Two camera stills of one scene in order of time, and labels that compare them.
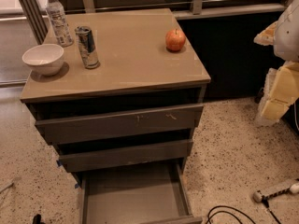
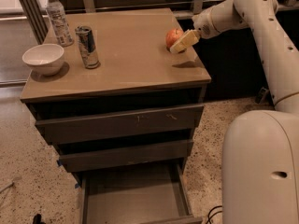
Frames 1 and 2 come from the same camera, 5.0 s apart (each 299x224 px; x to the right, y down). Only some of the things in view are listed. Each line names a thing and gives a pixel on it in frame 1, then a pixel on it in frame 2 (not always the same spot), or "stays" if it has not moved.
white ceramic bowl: x=45 y=59 stays
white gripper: x=288 y=36 → x=203 y=24
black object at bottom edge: x=36 y=219 stays
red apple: x=175 y=39 stays
